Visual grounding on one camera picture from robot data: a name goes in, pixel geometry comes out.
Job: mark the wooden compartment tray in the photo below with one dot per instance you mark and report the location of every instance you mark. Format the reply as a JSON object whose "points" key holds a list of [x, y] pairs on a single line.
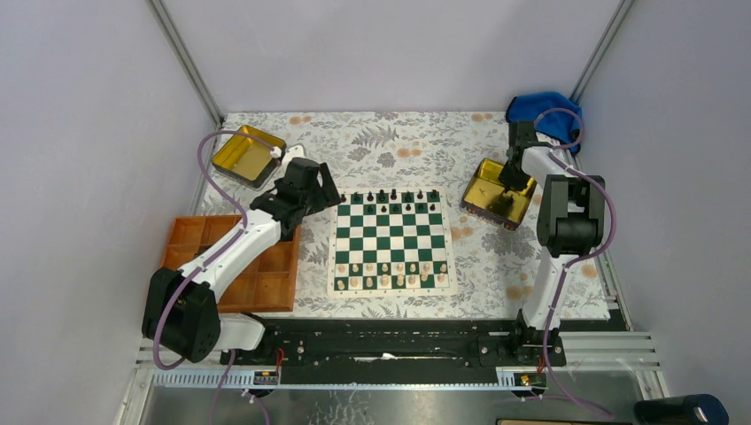
{"points": [[267, 285]]}

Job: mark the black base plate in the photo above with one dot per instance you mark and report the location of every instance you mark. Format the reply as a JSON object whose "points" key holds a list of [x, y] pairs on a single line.
{"points": [[487, 343]]}

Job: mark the dark cylinder bottle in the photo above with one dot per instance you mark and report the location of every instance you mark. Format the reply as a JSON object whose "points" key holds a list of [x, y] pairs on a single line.
{"points": [[695, 409]]}

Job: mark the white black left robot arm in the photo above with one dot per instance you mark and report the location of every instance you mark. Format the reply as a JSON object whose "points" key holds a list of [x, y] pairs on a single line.
{"points": [[181, 315]]}

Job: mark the green white chess board mat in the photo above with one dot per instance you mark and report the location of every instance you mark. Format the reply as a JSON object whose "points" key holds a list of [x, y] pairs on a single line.
{"points": [[388, 254]]}

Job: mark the gold tin left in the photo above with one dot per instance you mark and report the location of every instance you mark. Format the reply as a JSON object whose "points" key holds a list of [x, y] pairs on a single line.
{"points": [[250, 158]]}

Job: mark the blue cloth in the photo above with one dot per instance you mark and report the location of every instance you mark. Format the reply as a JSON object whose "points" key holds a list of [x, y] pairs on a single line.
{"points": [[553, 115]]}

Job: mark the gold tin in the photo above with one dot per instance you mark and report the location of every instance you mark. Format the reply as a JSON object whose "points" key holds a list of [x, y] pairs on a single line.
{"points": [[487, 199], [250, 158]]}

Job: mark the gold tin right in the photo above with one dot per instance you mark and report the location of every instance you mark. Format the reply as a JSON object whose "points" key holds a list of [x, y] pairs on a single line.
{"points": [[487, 199]]}

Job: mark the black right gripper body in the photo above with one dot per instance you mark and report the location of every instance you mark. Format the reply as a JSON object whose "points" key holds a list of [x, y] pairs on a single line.
{"points": [[510, 176]]}

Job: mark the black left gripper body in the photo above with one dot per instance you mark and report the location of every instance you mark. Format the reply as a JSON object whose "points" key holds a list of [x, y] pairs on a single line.
{"points": [[321, 198]]}

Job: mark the floral tablecloth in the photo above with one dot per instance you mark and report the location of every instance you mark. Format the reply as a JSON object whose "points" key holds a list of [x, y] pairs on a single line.
{"points": [[495, 267]]}

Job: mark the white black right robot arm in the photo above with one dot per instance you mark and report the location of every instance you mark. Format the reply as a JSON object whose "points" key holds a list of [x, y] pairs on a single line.
{"points": [[571, 218]]}

